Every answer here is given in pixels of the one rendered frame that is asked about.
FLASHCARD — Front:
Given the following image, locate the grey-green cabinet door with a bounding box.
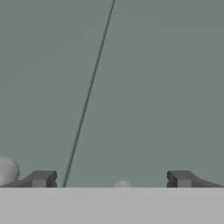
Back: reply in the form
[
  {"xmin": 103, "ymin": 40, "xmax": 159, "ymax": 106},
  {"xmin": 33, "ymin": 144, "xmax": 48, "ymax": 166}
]
[
  {"xmin": 63, "ymin": 0, "xmax": 224, "ymax": 188},
  {"xmin": 0, "ymin": 0, "xmax": 116, "ymax": 188}
]

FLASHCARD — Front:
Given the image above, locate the pale round cabinet knob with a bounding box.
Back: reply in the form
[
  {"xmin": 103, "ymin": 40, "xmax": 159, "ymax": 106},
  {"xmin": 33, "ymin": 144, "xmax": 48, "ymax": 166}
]
[
  {"xmin": 0, "ymin": 157, "xmax": 21, "ymax": 186},
  {"xmin": 111, "ymin": 179, "xmax": 132, "ymax": 188}
]

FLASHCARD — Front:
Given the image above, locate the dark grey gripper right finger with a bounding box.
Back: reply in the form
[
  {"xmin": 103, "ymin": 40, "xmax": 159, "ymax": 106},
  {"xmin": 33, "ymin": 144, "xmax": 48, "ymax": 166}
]
[{"xmin": 166, "ymin": 170, "xmax": 224, "ymax": 188}]

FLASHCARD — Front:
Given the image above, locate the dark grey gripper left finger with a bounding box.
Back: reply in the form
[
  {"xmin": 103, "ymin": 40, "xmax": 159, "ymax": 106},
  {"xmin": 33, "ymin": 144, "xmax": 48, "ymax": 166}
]
[{"xmin": 0, "ymin": 170, "xmax": 58, "ymax": 188}]

